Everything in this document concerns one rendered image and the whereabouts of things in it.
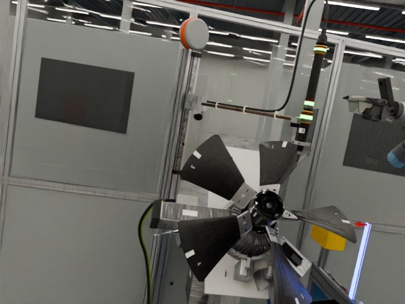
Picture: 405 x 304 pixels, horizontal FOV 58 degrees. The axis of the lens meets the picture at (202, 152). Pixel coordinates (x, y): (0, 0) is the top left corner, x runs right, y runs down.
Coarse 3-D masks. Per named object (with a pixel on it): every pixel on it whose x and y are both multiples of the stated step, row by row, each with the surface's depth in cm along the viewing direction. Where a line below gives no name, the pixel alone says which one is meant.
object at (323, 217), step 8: (320, 208) 150; (328, 208) 150; (336, 208) 151; (296, 216) 138; (304, 216) 139; (312, 216) 140; (320, 216) 142; (328, 216) 143; (336, 216) 144; (344, 216) 146; (320, 224) 135; (328, 224) 137; (336, 224) 138; (344, 224) 140; (336, 232) 134; (344, 232) 135; (352, 232) 137; (352, 240) 133
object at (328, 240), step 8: (312, 224) 183; (312, 232) 182; (320, 232) 174; (328, 232) 167; (320, 240) 173; (328, 240) 168; (336, 240) 169; (344, 240) 169; (328, 248) 169; (336, 248) 169
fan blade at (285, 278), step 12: (276, 252) 127; (276, 264) 123; (288, 264) 131; (276, 276) 120; (288, 276) 125; (276, 288) 118; (288, 288) 122; (300, 288) 128; (276, 300) 116; (288, 300) 119; (300, 300) 124
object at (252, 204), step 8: (264, 192) 135; (272, 192) 136; (256, 200) 132; (264, 200) 134; (272, 200) 134; (280, 200) 135; (248, 208) 137; (256, 208) 131; (264, 208) 132; (272, 208) 133; (280, 208) 134; (256, 216) 132; (264, 216) 130; (272, 216) 132; (280, 216) 131; (256, 224) 139; (264, 224) 134; (272, 224) 136; (256, 232) 138; (264, 232) 139
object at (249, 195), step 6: (240, 186) 140; (246, 186) 139; (240, 192) 140; (246, 192) 139; (252, 192) 139; (234, 198) 141; (240, 198) 140; (246, 198) 140; (252, 198) 139; (240, 204) 141; (246, 204) 140
